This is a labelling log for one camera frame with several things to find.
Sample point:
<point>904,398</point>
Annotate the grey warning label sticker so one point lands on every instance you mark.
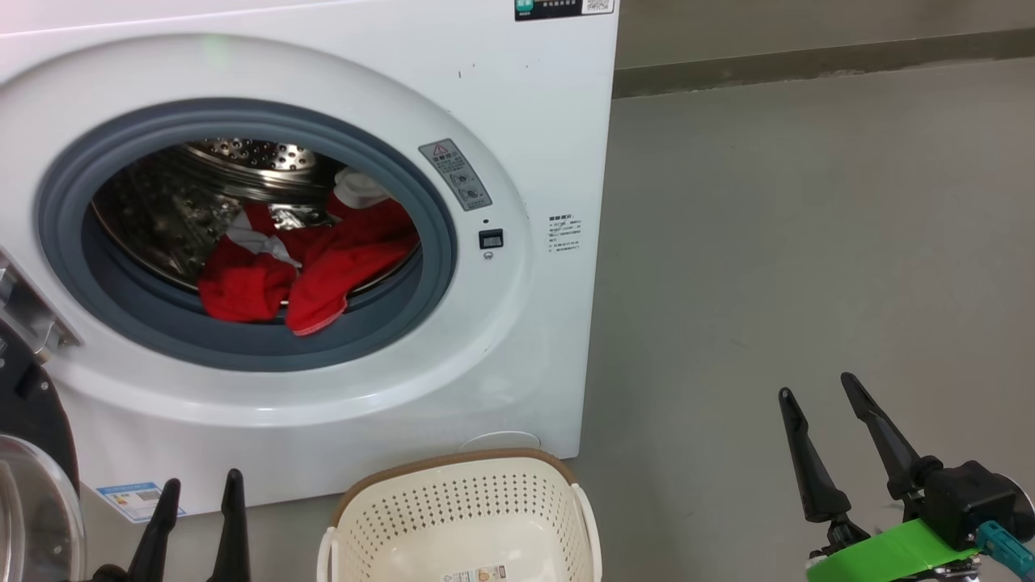
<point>455,174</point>

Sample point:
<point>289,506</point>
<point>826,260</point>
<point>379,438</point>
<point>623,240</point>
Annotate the grey rubber door seal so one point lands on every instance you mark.
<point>242,347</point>

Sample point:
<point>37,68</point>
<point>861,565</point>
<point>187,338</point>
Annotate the black round glass washer door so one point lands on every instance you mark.
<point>36,501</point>

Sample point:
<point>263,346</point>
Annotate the blue energy label sticker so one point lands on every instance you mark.
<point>133,497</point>

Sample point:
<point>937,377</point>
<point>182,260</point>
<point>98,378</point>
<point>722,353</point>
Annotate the red and white garment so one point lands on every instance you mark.
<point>340,259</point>

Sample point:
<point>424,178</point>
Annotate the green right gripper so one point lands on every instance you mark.
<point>889,554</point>

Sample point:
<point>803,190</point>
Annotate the white product label sticker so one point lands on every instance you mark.
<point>477,575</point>

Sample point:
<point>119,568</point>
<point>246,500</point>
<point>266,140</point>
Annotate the round filter cover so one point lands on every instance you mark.
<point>499,440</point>

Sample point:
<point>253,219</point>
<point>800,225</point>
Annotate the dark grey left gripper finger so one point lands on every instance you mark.
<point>155,541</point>
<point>231,541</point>

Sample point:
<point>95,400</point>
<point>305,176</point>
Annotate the white front-load washing machine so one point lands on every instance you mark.
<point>517,121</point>

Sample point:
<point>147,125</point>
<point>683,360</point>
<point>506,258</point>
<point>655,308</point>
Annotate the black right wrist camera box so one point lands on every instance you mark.
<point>970,497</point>

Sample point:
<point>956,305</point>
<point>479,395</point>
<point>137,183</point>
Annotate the metal door hinge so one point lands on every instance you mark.
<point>28,311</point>

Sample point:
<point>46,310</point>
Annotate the black and green brand sticker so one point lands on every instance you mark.
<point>558,7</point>

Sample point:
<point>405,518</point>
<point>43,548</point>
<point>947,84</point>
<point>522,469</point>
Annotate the cream perforated basket brown rim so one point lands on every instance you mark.
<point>461,525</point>

